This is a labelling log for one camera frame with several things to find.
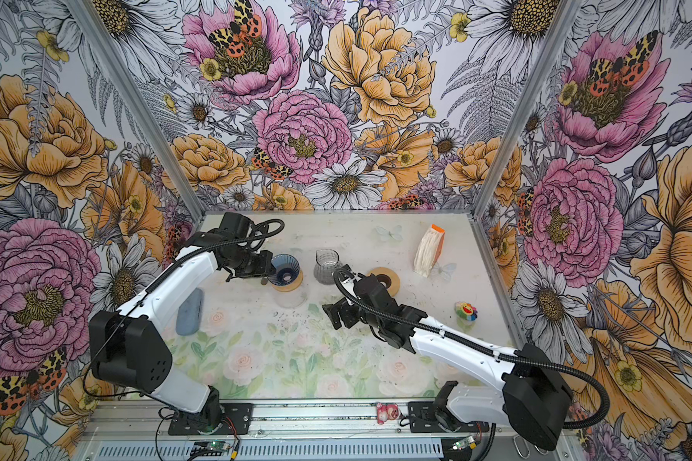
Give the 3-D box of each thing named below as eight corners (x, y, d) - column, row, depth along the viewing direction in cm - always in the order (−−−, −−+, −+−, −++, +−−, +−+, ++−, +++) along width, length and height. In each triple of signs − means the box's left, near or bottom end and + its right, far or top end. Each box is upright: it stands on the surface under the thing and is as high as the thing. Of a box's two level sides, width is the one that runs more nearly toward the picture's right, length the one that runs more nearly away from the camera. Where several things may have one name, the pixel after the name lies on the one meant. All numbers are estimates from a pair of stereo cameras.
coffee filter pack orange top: (406, 269, 106) (411, 248, 97) (424, 244, 114) (430, 223, 105) (425, 279, 104) (432, 259, 95) (442, 253, 111) (450, 232, 102)
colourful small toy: (457, 321, 94) (459, 317, 92) (453, 305, 98) (455, 302, 96) (477, 321, 94) (479, 317, 92) (472, 305, 98) (474, 302, 96)
